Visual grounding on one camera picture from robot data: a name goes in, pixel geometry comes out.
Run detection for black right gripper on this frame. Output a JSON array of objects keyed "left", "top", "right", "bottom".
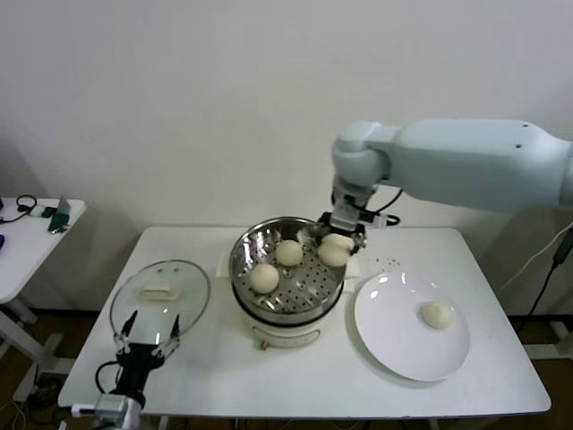
[{"left": 312, "top": 211, "right": 369, "bottom": 257}]

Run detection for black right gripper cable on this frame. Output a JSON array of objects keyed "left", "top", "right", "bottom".
[{"left": 364, "top": 187, "right": 404, "bottom": 225}]

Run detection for scattered brown crumbs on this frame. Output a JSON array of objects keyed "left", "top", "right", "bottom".
[{"left": 364, "top": 253, "right": 402, "bottom": 270}]

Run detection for white electric pot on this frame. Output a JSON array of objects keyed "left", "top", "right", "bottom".
[{"left": 232, "top": 286, "right": 345, "bottom": 351}]

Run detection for steel steamer basket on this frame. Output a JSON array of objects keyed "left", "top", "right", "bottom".
[{"left": 216, "top": 217, "right": 362, "bottom": 326}]

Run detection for glass pot lid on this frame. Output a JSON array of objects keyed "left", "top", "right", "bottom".
[{"left": 109, "top": 259, "right": 211, "bottom": 357}]

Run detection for white side table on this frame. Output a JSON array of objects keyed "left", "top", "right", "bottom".
[{"left": 0, "top": 199, "right": 86, "bottom": 373}]

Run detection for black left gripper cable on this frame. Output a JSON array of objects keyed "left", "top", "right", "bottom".
[{"left": 95, "top": 360, "right": 123, "bottom": 396}]

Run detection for black cable with adapter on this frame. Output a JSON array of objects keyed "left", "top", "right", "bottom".
[{"left": 517, "top": 232, "right": 573, "bottom": 332}]

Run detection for white wall cable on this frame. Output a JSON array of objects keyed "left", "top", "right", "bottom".
[{"left": 496, "top": 223, "right": 573, "bottom": 292}]

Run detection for black cable on side table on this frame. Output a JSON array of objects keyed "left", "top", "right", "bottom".
[{"left": 0, "top": 195, "right": 38, "bottom": 224}]

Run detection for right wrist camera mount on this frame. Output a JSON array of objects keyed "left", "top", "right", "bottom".
[{"left": 333, "top": 196, "right": 389, "bottom": 229}]

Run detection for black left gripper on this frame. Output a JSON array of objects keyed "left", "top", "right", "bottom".
[{"left": 111, "top": 311, "right": 180, "bottom": 398}]

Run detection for white round plate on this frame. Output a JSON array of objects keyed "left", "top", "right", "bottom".
[{"left": 353, "top": 271, "right": 471, "bottom": 382}]

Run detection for white steamed baozi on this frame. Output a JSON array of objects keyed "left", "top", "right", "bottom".
[
  {"left": 419, "top": 301, "right": 456, "bottom": 331},
  {"left": 248, "top": 262, "right": 281, "bottom": 295},
  {"left": 274, "top": 239, "right": 304, "bottom": 268},
  {"left": 317, "top": 233, "right": 353, "bottom": 268}
]

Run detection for floor cable bundle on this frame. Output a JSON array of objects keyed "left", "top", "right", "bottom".
[{"left": 26, "top": 374, "right": 64, "bottom": 409}]

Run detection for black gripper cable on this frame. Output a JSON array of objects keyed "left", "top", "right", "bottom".
[
  {"left": 95, "top": 360, "right": 123, "bottom": 396},
  {"left": 364, "top": 187, "right": 404, "bottom": 225}
]

